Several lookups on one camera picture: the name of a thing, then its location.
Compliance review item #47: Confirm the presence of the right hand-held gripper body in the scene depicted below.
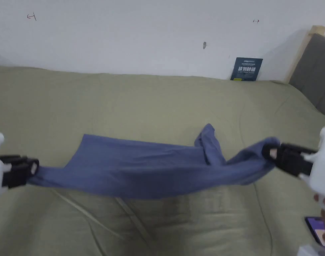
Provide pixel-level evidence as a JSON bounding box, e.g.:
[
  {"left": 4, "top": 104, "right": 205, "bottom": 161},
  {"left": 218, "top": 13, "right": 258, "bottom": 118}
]
[{"left": 298, "top": 126, "right": 325, "bottom": 212}]

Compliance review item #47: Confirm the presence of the dark blue shirt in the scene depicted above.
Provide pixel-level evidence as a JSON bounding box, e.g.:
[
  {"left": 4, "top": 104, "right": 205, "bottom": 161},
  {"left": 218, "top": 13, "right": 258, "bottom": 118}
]
[{"left": 27, "top": 123, "right": 282, "bottom": 201}]

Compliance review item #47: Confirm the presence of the phone with lit screen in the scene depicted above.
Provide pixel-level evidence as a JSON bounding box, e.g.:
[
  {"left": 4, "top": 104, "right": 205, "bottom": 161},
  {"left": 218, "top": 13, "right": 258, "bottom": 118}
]
[{"left": 305, "top": 216, "right": 325, "bottom": 251}]

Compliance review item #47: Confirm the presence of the dark blue printed card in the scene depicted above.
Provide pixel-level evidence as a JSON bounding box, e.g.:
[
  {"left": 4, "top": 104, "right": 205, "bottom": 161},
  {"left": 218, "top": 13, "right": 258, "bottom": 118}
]
[{"left": 229, "top": 57, "right": 264, "bottom": 82}]

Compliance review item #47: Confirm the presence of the bed with pale green sheet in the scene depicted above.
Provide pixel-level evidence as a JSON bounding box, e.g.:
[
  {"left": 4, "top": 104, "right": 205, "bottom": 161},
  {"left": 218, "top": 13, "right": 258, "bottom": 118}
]
[{"left": 0, "top": 65, "right": 325, "bottom": 256}]

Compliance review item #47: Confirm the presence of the grey padded headboard, wooden frame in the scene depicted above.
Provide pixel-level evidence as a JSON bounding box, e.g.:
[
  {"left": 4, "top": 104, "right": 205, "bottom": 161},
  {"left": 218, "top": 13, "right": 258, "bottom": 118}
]
[{"left": 283, "top": 25, "right": 325, "bottom": 123}]

